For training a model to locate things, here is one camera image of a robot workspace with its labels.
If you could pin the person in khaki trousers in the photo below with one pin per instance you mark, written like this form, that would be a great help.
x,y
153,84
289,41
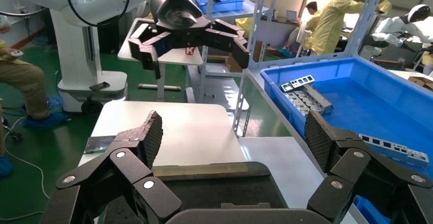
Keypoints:
x,y
27,84

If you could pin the white desk with metal legs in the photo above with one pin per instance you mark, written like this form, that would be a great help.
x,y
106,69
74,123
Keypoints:
x,y
176,58

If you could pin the black-haired person in yellow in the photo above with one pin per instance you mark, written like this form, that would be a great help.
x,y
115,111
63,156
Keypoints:
x,y
245,23

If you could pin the silver bracket with square holes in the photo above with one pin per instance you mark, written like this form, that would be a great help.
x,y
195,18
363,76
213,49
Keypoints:
x,y
302,80
392,148

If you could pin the red square sticker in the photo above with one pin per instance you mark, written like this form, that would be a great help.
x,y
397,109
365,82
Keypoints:
x,y
189,51

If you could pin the brown cardboard box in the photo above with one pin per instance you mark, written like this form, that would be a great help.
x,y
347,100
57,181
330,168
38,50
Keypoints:
x,y
232,65

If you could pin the flat brown cardboard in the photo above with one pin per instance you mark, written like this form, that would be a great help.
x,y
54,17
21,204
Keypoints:
x,y
421,82

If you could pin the small black flat device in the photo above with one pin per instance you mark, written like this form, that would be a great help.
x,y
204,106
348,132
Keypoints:
x,y
99,86

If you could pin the blue shoe cover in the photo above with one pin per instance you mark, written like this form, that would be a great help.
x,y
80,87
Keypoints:
x,y
47,120
5,166

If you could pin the white humanoid robot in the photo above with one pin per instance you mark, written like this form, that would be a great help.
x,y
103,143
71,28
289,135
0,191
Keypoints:
x,y
395,28

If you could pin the black work mat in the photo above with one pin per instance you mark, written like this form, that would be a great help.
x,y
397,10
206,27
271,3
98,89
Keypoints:
x,y
220,192

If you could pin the white robot column with base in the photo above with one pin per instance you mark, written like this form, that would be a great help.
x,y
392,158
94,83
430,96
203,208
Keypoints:
x,y
77,53

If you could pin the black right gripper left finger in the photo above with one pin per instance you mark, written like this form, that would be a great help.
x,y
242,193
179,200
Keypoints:
x,y
135,182

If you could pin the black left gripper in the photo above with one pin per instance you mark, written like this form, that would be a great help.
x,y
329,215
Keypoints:
x,y
176,11

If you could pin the grey background shelf rack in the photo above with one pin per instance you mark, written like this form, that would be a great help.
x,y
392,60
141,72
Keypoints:
x,y
220,87

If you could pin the long grey metal channel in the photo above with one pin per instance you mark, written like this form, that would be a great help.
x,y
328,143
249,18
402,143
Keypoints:
x,y
321,100

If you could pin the small blue plastic bin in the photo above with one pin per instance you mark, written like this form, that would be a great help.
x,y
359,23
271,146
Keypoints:
x,y
220,3

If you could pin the grey laptop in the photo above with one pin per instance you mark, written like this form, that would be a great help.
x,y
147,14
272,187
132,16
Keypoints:
x,y
291,15

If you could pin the seated person in yellow coat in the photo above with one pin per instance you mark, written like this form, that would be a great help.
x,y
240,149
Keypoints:
x,y
309,26

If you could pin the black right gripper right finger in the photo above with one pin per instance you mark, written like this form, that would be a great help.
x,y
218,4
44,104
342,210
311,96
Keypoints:
x,y
358,168

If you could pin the standing person in yellow coat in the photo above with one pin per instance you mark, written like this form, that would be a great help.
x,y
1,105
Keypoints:
x,y
333,23

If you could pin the dark glossy phone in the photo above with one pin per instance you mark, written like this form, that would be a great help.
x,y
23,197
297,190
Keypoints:
x,y
99,144

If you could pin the large blue plastic bin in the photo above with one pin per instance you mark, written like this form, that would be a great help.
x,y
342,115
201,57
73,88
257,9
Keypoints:
x,y
372,107

